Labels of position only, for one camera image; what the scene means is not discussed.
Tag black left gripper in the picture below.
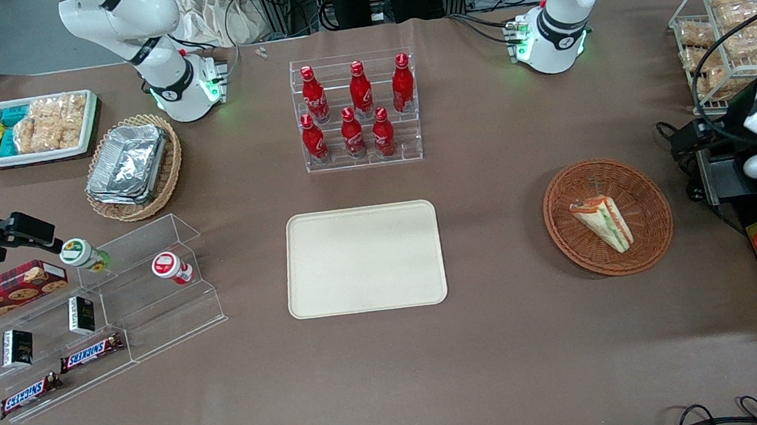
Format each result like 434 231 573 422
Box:
667 116 720 164

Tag triangular sandwich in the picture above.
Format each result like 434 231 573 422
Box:
568 193 635 258

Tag brown wicker basket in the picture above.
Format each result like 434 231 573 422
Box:
539 153 679 283

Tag white snack tray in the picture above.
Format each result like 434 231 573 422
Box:
0 88 104 169

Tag light wicker basket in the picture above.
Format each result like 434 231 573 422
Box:
79 111 189 227

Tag beige plastic tray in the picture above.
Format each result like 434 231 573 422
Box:
279 198 449 320

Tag green cap yogurt bottle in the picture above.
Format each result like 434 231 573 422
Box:
57 235 113 277

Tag grey metal box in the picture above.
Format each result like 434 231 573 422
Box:
695 147 757 208

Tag red tartan cookie box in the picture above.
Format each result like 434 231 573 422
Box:
0 256 73 330

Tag small black box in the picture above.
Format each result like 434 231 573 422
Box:
0 327 37 370
65 294 98 337

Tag clear acrylic step shelf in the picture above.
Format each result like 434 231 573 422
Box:
0 281 142 425
71 209 232 368

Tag stacked foil containers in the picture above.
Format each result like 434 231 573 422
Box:
82 121 174 210

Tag Snickers bar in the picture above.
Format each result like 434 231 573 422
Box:
0 370 67 422
57 332 127 375

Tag red cap yogurt bottle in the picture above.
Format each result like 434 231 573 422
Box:
150 249 196 289

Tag clear acrylic bottle rack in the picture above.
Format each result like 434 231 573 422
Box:
288 48 425 175

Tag beige cloth bag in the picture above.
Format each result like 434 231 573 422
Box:
174 0 269 52

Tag red cola bottle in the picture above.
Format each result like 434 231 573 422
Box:
389 52 418 115
370 106 398 159
299 111 330 165
299 64 332 126
339 106 369 161
346 59 375 120

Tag white wire basket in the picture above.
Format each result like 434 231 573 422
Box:
666 0 757 119

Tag black floor cables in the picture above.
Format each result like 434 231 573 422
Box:
647 395 757 425

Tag aluminium frame post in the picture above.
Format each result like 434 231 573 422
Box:
257 0 308 41

